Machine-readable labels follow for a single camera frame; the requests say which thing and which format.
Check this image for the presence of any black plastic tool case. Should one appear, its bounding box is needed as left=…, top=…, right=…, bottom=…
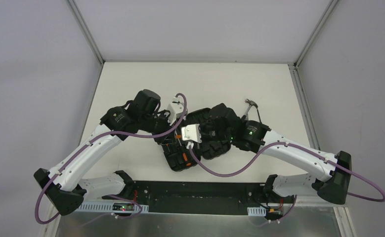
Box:
left=155, top=107, right=233, bottom=173

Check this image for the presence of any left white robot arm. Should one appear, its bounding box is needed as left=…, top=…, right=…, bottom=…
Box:
left=34, top=89, right=187, bottom=224

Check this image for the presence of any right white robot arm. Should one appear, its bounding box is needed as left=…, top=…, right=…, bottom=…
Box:
left=199, top=103, right=351, bottom=205

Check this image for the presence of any flat screwdriver in case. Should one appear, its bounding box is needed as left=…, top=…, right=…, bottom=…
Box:
left=175, top=132, right=192, bottom=167

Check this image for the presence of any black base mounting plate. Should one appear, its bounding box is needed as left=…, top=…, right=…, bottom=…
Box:
left=119, top=181, right=281, bottom=216

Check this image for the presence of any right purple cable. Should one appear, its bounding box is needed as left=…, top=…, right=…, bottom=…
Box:
left=187, top=141, right=385, bottom=226

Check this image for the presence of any purple cable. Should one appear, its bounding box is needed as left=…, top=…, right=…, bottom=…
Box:
left=187, top=141, right=385, bottom=226
left=34, top=93, right=188, bottom=226

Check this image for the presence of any hammer with black handle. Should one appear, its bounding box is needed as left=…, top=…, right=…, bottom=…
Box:
left=241, top=99, right=258, bottom=120

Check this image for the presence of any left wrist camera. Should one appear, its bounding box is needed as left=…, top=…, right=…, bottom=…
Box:
left=167, top=96, right=184, bottom=125

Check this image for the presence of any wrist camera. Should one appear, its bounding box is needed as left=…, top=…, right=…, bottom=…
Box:
left=181, top=124, right=202, bottom=143
left=167, top=96, right=184, bottom=125

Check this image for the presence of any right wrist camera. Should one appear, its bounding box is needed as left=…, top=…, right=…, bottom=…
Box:
left=181, top=124, right=202, bottom=143

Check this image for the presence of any right white cable duct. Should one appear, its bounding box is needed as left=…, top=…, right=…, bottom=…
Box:
left=247, top=206, right=266, bottom=217

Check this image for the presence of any white cable duct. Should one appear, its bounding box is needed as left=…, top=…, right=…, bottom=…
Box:
left=75, top=201, right=149, bottom=214
left=247, top=206, right=266, bottom=217

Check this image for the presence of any aluminium frame rail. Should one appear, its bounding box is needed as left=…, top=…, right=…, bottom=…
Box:
left=52, top=184, right=347, bottom=207

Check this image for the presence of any left white cable duct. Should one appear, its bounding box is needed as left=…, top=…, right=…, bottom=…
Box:
left=75, top=201, right=149, bottom=214

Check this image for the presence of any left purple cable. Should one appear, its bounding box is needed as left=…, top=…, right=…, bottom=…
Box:
left=34, top=93, right=188, bottom=226

